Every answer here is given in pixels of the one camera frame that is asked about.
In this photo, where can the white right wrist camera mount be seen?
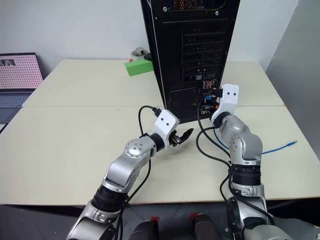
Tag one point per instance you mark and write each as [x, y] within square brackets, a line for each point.
[230, 97]

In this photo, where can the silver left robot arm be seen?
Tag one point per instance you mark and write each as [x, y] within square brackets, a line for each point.
[125, 170]

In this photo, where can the grey round cup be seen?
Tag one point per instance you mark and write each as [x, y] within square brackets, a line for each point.
[139, 53]

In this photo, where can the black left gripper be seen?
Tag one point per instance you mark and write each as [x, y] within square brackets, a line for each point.
[175, 138]

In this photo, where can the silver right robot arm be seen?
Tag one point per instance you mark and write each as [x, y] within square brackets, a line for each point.
[240, 140]

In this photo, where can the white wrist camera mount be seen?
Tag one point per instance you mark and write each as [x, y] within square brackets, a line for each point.
[165, 122]
[230, 97]

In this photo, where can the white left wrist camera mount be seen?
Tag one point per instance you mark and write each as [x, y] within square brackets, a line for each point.
[165, 122]

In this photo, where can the grey partition panel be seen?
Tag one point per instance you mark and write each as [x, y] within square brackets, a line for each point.
[300, 62]

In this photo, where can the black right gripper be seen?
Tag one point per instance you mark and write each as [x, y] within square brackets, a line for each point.
[218, 95]

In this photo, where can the dark rounded shape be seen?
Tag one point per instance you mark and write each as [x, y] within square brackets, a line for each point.
[206, 228]
[146, 231]

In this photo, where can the open grey laptop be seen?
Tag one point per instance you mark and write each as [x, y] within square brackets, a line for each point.
[17, 75]

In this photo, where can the green rectangular box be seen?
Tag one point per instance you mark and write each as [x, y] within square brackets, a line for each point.
[138, 67]

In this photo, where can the small green black device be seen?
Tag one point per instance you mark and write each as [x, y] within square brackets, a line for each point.
[148, 57]

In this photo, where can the black computer tower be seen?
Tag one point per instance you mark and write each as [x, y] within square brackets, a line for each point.
[175, 62]

